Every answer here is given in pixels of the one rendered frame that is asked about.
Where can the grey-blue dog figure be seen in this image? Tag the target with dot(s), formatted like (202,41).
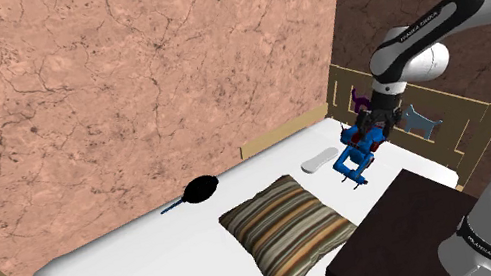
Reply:
(416,121)

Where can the striped brown pillow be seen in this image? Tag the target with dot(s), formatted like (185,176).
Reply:
(285,230)

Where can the white bed with wooden frame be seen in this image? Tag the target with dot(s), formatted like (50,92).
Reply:
(147,266)

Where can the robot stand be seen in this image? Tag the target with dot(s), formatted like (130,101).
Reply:
(398,231)

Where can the purple cat figure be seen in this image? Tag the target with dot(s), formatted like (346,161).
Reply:
(359,102)

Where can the white remote control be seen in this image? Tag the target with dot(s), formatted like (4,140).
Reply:
(319,160)

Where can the blue and red toy robot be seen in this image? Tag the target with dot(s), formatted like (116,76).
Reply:
(350,160)

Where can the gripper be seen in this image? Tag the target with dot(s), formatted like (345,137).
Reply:
(384,110)

